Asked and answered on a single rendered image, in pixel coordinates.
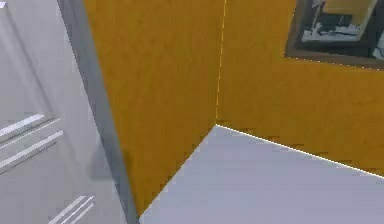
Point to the white panelled room door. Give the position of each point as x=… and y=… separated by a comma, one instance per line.
x=40, y=83

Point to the dark framed wall picture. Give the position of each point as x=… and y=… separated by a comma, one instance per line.
x=336, y=33

